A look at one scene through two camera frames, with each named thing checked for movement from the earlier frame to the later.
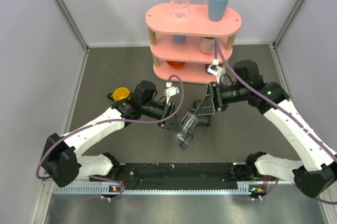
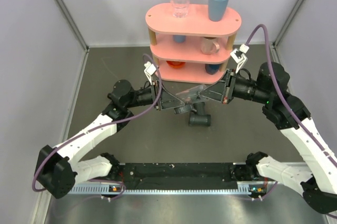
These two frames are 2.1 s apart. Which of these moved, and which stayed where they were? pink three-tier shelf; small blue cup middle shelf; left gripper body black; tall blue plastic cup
Moved: left gripper body black
Stayed: pink three-tier shelf; tall blue plastic cup; small blue cup middle shelf
